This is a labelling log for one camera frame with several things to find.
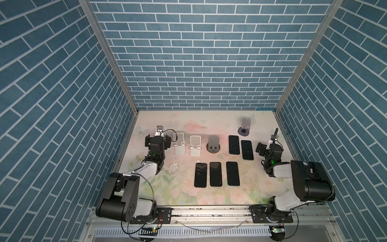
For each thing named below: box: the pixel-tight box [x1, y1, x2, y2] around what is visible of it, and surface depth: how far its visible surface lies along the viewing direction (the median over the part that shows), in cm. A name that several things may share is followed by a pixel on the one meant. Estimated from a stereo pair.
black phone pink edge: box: [194, 162, 208, 189], surface depth 88 cm
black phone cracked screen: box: [228, 135, 240, 155], surface depth 104 cm
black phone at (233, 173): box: [226, 161, 240, 187], surface depth 91 cm
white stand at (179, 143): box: [172, 132, 185, 156], surface depth 98 cm
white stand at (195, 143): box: [189, 135, 202, 157], surface depth 96 cm
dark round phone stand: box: [206, 135, 221, 154], surface depth 96 cm
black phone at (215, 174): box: [209, 161, 223, 188], surface depth 89 cm
